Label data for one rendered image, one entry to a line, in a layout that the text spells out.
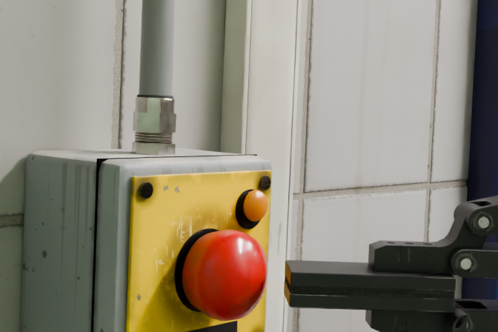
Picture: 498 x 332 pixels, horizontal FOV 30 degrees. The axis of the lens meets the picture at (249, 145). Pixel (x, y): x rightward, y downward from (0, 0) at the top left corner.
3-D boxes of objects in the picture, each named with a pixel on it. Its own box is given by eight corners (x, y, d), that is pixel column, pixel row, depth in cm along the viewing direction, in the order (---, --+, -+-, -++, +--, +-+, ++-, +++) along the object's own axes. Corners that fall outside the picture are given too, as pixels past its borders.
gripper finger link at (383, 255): (490, 276, 40) (493, 207, 40) (373, 273, 40) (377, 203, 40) (479, 270, 41) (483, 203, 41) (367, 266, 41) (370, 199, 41)
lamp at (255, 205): (237, 221, 43) (238, 189, 43) (259, 219, 45) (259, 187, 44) (250, 223, 43) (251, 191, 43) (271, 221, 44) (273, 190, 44)
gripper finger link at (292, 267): (455, 295, 39) (456, 277, 39) (290, 290, 39) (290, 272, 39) (437, 281, 42) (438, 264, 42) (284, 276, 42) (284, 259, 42)
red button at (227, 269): (157, 316, 41) (161, 227, 41) (220, 304, 44) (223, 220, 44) (216, 333, 39) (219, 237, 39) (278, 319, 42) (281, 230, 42)
